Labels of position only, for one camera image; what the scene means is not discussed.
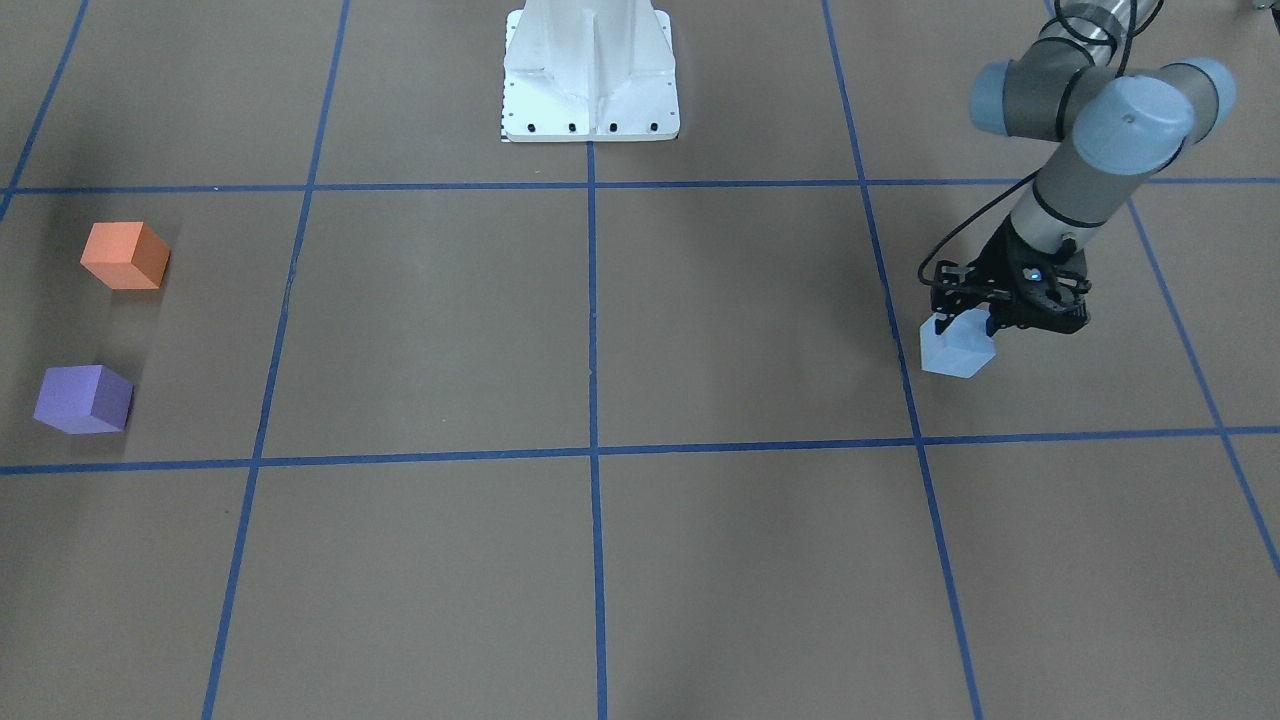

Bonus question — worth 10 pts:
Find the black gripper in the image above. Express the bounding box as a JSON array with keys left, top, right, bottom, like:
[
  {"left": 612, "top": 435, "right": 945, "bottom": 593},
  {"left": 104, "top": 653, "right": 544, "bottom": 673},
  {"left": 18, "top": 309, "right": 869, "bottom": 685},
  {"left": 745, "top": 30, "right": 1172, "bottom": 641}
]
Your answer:
[{"left": 931, "top": 218, "right": 1091, "bottom": 338}]

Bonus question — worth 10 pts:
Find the light blue foam block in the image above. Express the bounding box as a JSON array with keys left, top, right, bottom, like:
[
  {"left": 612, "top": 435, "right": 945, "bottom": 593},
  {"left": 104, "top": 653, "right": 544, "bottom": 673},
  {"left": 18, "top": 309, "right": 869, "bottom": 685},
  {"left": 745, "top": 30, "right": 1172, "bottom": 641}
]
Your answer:
[{"left": 919, "top": 307, "right": 997, "bottom": 379}]

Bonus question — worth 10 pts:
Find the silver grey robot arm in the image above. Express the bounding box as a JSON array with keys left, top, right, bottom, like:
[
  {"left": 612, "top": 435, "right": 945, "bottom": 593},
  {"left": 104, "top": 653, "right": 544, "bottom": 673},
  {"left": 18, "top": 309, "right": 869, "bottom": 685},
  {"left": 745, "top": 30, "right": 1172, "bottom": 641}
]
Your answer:
[{"left": 916, "top": 1, "right": 1238, "bottom": 336}]

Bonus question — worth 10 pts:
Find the orange foam block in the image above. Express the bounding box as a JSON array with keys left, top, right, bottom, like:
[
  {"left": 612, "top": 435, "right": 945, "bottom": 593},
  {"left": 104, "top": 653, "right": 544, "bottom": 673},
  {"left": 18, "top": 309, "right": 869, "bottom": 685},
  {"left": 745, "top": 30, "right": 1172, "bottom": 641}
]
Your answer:
[{"left": 79, "top": 222, "right": 172, "bottom": 290}]

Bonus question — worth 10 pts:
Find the purple foam block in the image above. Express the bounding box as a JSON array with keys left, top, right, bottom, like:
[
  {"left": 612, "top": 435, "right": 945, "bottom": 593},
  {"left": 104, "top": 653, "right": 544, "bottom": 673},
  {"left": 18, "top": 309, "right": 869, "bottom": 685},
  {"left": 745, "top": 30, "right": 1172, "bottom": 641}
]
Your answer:
[{"left": 33, "top": 365, "right": 134, "bottom": 436}]

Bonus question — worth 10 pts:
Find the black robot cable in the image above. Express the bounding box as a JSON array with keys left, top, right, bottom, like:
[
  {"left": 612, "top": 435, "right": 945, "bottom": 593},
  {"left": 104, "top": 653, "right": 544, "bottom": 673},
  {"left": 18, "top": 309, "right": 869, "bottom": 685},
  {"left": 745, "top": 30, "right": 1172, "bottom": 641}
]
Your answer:
[{"left": 918, "top": 0, "right": 1166, "bottom": 290}]

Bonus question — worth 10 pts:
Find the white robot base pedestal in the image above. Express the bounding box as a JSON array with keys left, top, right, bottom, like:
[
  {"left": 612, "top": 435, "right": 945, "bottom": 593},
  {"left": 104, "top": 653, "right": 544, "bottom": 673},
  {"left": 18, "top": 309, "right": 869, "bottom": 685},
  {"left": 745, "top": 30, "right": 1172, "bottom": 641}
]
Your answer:
[{"left": 500, "top": 1, "right": 681, "bottom": 143}]

